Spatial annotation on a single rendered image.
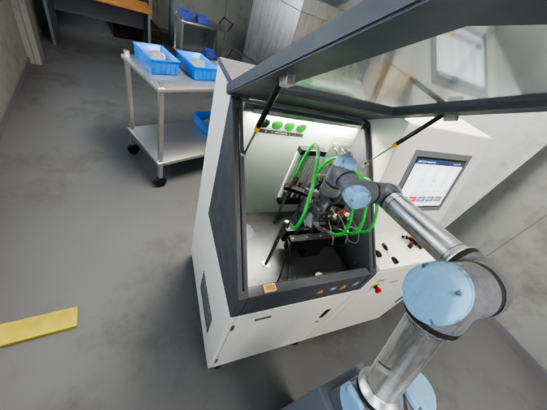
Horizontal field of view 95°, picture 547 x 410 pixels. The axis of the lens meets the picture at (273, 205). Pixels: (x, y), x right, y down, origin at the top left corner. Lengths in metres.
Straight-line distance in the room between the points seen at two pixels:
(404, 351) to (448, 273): 0.22
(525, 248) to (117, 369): 3.29
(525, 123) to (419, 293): 2.49
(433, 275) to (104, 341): 1.77
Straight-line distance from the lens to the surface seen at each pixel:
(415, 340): 0.68
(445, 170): 1.63
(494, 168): 2.94
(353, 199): 0.81
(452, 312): 0.58
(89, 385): 1.90
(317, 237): 1.26
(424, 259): 1.61
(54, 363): 1.98
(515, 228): 3.20
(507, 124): 2.99
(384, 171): 1.28
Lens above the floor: 1.82
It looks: 40 degrees down
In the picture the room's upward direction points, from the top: 23 degrees clockwise
